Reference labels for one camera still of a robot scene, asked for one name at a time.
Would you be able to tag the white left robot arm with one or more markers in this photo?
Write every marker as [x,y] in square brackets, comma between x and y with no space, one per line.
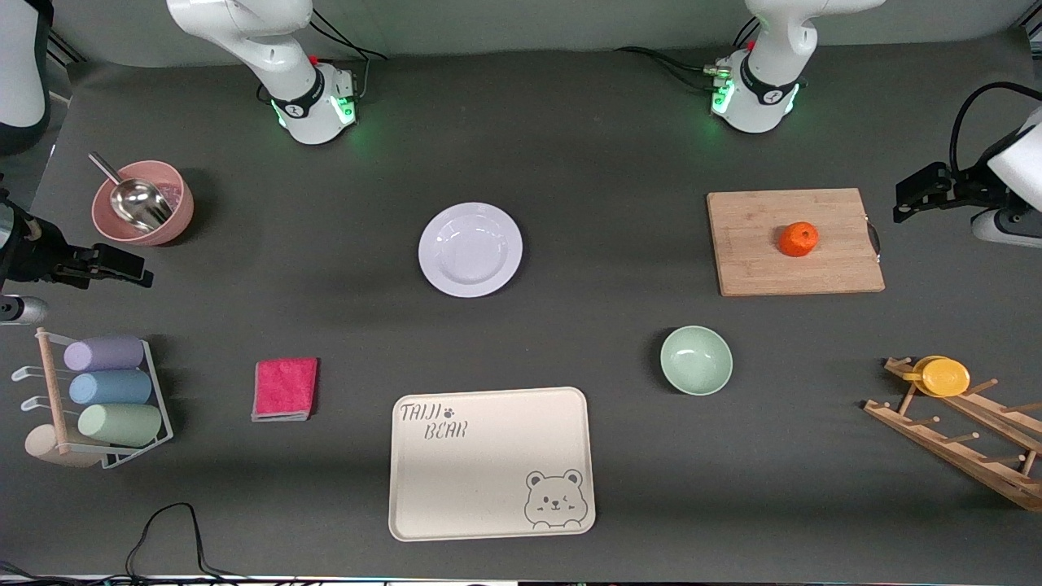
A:
[773,81]

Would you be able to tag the pale green bowl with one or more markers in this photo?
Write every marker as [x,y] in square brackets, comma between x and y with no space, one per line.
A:
[696,360]

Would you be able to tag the purple cup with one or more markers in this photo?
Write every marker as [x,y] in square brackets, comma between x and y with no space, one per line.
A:
[104,354]

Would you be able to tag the metal scoop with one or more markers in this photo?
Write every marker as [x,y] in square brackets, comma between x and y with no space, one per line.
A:
[138,203]

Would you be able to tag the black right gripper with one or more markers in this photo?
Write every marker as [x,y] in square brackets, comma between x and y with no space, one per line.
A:
[31,251]

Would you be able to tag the pink folded cloth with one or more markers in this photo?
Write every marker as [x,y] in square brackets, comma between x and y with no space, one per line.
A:
[285,389]

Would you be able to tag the cream bear print tray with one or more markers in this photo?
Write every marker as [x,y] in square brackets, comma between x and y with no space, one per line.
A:
[480,480]

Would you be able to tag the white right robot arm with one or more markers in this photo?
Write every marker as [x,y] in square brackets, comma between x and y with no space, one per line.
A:
[244,32]

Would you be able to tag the blue cup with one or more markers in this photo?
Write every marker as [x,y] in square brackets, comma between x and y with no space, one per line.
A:
[110,387]

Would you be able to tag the green cup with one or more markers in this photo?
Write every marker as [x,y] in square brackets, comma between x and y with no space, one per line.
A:
[120,424]

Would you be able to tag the bamboo cutting board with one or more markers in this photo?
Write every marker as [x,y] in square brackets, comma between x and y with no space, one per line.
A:
[757,252]

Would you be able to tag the wooden mug rack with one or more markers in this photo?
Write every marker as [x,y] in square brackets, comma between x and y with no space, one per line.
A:
[936,443]

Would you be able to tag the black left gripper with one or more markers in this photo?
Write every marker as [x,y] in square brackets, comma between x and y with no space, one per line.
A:
[966,188]

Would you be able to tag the white round plate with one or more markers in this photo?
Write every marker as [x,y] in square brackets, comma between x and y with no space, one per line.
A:
[470,250]

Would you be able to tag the wooden rack rod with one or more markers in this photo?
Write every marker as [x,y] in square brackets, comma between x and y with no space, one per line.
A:
[52,391]

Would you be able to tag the beige cup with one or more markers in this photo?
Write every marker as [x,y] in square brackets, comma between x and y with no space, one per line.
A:
[45,448]

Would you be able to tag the yellow cup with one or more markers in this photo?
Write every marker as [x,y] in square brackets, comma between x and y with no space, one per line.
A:
[944,378]

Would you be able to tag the pink bowl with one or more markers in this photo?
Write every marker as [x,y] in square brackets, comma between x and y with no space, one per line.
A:
[175,220]

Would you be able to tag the orange fruit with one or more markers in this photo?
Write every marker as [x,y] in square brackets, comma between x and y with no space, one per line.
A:
[799,239]

